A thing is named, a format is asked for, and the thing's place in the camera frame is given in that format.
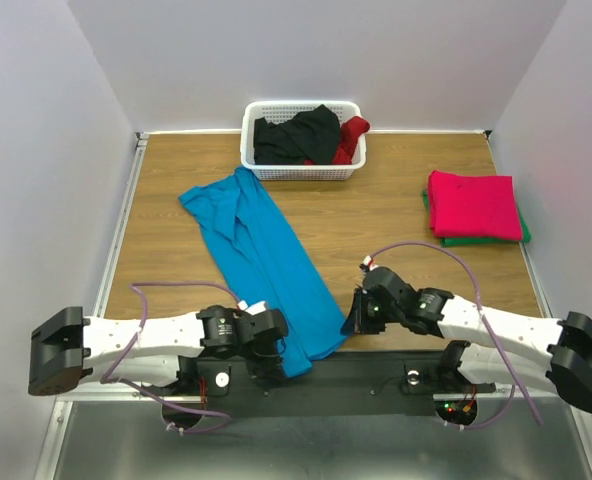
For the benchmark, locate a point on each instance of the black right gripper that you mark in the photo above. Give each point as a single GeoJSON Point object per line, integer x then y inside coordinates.
{"type": "Point", "coordinates": [358, 314]}

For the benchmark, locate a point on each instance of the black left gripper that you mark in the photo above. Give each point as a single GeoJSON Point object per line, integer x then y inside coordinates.
{"type": "Point", "coordinates": [270, 367]}

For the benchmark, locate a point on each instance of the blue t shirt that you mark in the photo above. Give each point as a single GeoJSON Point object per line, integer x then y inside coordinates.
{"type": "Point", "coordinates": [262, 259]}

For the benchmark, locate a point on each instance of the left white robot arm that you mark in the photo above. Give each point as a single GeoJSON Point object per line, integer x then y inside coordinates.
{"type": "Point", "coordinates": [70, 349]}

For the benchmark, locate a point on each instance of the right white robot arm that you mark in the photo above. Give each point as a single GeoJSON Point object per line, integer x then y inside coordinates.
{"type": "Point", "coordinates": [493, 346]}

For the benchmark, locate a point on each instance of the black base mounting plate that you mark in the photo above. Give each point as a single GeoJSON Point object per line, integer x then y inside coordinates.
{"type": "Point", "coordinates": [345, 383]}

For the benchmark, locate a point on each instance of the folded pink t shirt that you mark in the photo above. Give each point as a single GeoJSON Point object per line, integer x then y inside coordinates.
{"type": "Point", "coordinates": [444, 180]}

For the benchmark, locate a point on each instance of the folded green t shirt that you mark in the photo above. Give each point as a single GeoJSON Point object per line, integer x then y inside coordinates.
{"type": "Point", "coordinates": [525, 232]}

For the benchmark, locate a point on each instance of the black t shirt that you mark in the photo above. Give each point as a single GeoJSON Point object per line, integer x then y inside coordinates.
{"type": "Point", "coordinates": [279, 143]}

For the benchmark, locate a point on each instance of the red t shirt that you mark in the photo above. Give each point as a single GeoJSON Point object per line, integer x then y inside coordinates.
{"type": "Point", "coordinates": [351, 140]}

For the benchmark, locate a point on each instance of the white perforated plastic basket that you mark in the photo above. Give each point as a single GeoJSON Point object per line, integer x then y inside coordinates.
{"type": "Point", "coordinates": [278, 111]}

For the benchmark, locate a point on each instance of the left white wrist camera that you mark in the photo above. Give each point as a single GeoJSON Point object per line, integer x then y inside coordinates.
{"type": "Point", "coordinates": [253, 309]}

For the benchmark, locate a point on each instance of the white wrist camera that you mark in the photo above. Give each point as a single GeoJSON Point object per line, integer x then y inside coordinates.
{"type": "Point", "coordinates": [368, 264]}
{"type": "Point", "coordinates": [253, 309]}

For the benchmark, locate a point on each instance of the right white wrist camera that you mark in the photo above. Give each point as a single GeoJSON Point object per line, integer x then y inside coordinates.
{"type": "Point", "coordinates": [368, 264]}

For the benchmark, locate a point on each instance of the left aluminium frame rail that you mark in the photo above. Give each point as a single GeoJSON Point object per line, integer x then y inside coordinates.
{"type": "Point", "coordinates": [110, 265]}

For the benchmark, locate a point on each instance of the aluminium frame rail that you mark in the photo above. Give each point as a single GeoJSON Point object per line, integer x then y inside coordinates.
{"type": "Point", "coordinates": [578, 423]}
{"type": "Point", "coordinates": [110, 265]}

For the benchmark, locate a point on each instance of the right aluminium frame rail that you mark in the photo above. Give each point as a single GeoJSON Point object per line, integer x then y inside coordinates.
{"type": "Point", "coordinates": [578, 423]}

